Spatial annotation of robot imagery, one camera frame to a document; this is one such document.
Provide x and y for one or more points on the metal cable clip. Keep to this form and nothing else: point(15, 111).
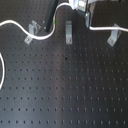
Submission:
point(68, 30)
point(115, 34)
point(34, 28)

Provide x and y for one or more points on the white and green gripper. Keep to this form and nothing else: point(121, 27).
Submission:
point(81, 6)

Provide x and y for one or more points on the black cylindrical post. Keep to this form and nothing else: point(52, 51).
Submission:
point(49, 15)

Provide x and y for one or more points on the right metal cable clip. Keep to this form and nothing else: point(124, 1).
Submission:
point(115, 34)

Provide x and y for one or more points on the middle metal cable clip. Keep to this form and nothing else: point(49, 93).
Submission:
point(68, 30)

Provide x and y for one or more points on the left metal cable clip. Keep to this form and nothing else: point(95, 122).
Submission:
point(34, 28)

